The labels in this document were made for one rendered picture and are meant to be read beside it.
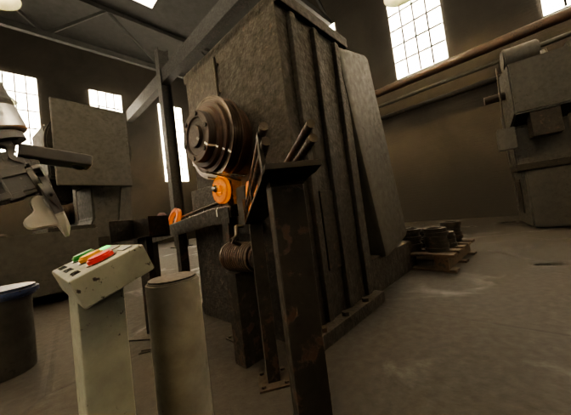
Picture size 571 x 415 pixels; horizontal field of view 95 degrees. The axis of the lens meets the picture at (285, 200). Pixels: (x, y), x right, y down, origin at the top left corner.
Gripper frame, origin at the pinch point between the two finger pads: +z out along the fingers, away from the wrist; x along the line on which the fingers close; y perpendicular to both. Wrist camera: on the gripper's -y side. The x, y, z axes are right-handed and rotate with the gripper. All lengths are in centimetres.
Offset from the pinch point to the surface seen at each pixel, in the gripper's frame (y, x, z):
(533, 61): -500, 88, 17
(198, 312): -12.2, 8.7, 29.0
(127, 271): -1.6, 19.6, 9.7
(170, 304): -7.7, 8.7, 23.2
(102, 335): 4.9, 12.6, 18.8
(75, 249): -31, -297, 26
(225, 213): -68, -52, 24
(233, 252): -47, -26, 35
